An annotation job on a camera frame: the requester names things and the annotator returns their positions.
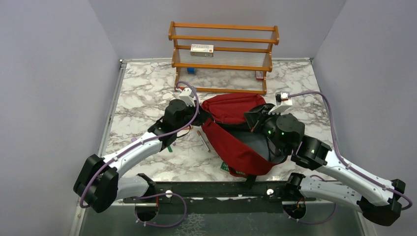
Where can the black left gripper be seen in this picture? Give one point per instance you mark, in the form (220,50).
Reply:
(204,114)

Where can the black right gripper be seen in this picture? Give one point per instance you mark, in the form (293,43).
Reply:
(255,119)

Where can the red backpack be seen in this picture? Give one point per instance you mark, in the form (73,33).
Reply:
(229,134)

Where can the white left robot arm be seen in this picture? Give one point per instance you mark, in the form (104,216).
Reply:
(100,181)

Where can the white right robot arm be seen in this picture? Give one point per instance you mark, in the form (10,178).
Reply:
(376,198)

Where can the brown marker pen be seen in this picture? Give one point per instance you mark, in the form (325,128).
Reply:
(203,141)

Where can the wooden two-tier shelf rack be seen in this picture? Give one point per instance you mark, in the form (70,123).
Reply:
(230,52)

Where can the small red white eraser box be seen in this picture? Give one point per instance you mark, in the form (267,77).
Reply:
(259,75)

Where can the white red box on shelf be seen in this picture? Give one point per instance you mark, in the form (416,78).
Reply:
(201,50)

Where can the green treehouse book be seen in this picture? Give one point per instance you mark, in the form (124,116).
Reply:
(232,172)

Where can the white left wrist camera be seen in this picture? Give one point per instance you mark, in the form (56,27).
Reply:
(188,97)

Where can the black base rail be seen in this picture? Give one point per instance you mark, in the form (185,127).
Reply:
(203,197)

